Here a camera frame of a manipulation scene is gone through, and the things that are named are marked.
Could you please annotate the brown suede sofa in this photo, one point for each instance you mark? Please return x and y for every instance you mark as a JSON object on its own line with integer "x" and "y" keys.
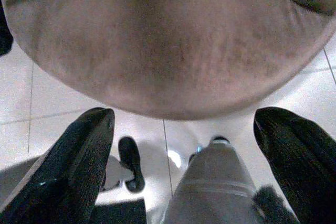
{"x": 162, "y": 45}

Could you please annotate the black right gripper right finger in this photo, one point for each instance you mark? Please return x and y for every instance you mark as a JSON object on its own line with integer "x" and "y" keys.
{"x": 304, "y": 161}

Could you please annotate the silver robot right leg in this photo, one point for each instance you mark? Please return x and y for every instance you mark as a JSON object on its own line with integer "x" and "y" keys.
{"x": 212, "y": 182}

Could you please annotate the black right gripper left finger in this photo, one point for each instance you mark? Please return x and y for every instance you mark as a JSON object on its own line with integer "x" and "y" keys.
{"x": 63, "y": 176}

